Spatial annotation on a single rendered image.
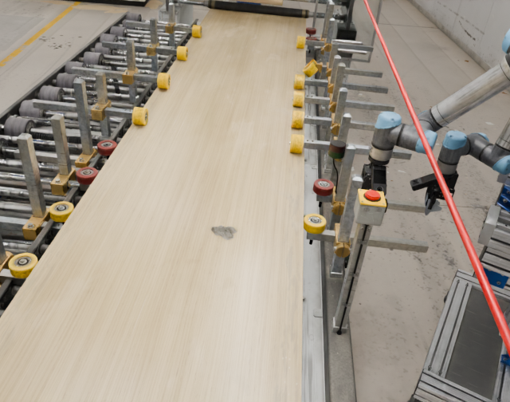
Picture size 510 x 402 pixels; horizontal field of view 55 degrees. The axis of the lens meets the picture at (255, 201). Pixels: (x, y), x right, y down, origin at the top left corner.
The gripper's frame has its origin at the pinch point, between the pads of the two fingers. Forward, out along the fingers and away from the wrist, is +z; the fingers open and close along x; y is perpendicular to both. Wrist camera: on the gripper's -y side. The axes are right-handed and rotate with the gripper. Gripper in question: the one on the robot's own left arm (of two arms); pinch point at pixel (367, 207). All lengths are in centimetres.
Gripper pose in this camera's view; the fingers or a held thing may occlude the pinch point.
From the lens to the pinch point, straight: 181.0
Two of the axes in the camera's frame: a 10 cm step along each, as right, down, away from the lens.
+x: -9.9, -1.2, 0.3
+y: 0.9, -5.6, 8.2
